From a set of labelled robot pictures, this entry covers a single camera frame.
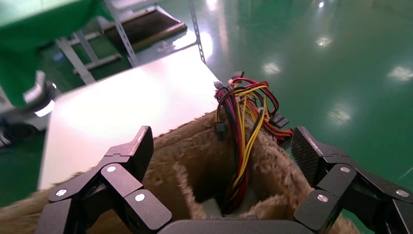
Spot white and black machine base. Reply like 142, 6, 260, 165
0, 70, 62, 150

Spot grey metal table leg frame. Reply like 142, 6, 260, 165
55, 29, 123, 85

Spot grey power supply with cables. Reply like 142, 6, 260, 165
203, 71, 294, 220

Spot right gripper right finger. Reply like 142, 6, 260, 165
291, 126, 413, 234

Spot grey perforated metal shelf frame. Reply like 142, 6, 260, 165
103, 0, 207, 68

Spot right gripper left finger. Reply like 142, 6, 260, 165
35, 126, 172, 234

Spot green cloth covered table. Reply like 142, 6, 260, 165
0, 0, 114, 108

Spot brown wooden board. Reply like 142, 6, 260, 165
102, 7, 188, 52

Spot brown cardboard divider insert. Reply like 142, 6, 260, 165
151, 159, 209, 221

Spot brown frayed cardboard box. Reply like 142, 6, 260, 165
0, 110, 359, 234

